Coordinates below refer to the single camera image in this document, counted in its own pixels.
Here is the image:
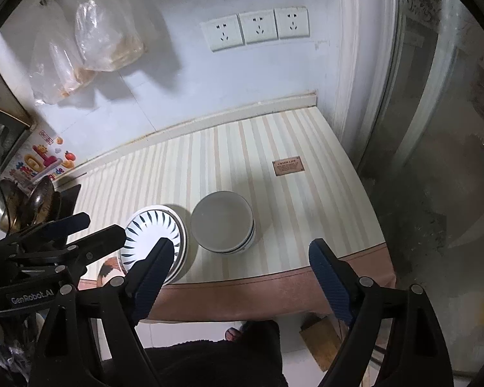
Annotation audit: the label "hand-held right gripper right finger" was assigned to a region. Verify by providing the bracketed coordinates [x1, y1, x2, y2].
[308, 239, 454, 387]

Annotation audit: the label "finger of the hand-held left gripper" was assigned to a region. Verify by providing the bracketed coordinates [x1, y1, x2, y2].
[0, 212, 92, 251]
[14, 225, 127, 280]

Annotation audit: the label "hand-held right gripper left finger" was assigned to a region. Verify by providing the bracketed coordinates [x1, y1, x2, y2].
[26, 237, 176, 387]

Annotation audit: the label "plain white plate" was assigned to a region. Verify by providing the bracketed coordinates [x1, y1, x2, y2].
[125, 205, 191, 287]

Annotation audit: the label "black induction cooktop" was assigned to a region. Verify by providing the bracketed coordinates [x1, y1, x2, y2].
[54, 183, 82, 222]

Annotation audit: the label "black frying pan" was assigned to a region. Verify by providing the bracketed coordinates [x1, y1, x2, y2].
[24, 175, 62, 227]

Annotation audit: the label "cardboard box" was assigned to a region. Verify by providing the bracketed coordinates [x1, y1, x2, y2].
[299, 313, 349, 372]

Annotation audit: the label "striped tablecloth with cat print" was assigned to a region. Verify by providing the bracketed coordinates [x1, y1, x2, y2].
[78, 105, 397, 323]

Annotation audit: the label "person's dark trousers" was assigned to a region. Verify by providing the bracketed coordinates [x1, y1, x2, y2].
[143, 319, 287, 387]

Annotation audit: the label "black range hood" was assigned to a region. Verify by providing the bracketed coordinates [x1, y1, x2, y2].
[0, 50, 35, 166]

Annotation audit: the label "clear plastic bag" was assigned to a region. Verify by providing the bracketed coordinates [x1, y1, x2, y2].
[29, 0, 98, 105]
[75, 0, 148, 72]

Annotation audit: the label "glass sliding door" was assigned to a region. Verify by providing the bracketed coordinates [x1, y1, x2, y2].
[339, 0, 484, 372]

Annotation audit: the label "colourful wall stickers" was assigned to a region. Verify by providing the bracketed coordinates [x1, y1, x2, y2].
[8, 129, 78, 187]

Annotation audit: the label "white wall socket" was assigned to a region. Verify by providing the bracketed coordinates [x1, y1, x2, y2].
[239, 9, 279, 45]
[274, 5, 309, 40]
[201, 13, 245, 52]

